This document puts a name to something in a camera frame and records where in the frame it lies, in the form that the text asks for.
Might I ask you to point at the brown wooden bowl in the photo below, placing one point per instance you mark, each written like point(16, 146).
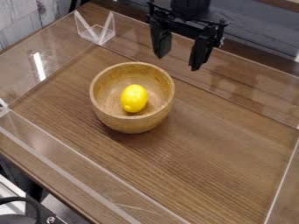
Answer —
point(105, 89)

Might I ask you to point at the clear acrylic corner bracket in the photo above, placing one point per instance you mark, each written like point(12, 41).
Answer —
point(98, 34)

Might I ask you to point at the clear acrylic enclosure wall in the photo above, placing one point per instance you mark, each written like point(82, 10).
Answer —
point(217, 164)

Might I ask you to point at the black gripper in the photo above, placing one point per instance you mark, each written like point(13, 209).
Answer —
point(187, 17)

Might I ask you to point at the black table frame mount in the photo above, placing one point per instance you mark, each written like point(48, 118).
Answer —
point(48, 216)

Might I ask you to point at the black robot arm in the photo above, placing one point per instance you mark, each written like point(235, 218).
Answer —
point(185, 17)

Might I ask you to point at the yellow lemon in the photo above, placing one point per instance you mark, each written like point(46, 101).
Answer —
point(133, 98)

